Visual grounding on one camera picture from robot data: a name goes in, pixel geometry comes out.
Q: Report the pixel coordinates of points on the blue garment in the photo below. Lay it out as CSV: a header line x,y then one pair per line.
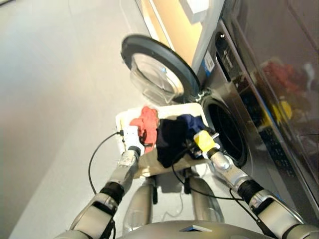
x,y
192,123

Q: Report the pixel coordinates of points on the black garment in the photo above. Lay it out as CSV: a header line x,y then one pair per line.
x,y
169,139

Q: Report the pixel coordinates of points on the red garment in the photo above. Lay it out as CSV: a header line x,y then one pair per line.
x,y
148,122

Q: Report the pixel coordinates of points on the basket stand with black casters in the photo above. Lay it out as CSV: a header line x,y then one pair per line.
x,y
172,181

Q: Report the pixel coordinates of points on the pale woven basket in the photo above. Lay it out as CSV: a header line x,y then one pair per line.
x,y
179,109

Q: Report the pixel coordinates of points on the grey washing machine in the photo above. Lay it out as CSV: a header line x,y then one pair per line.
x,y
224,99

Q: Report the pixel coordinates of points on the round washing machine door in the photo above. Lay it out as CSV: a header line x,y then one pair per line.
x,y
159,49

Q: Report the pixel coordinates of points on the silver robot leg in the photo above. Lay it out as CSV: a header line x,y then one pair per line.
x,y
204,199
139,204

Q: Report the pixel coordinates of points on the blue and white energy label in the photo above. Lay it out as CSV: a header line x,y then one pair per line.
x,y
208,65

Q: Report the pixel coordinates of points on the grey robot torso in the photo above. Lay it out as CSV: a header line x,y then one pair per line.
x,y
162,231

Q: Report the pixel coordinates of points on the dark glossy dryer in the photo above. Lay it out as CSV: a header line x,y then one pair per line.
x,y
286,37

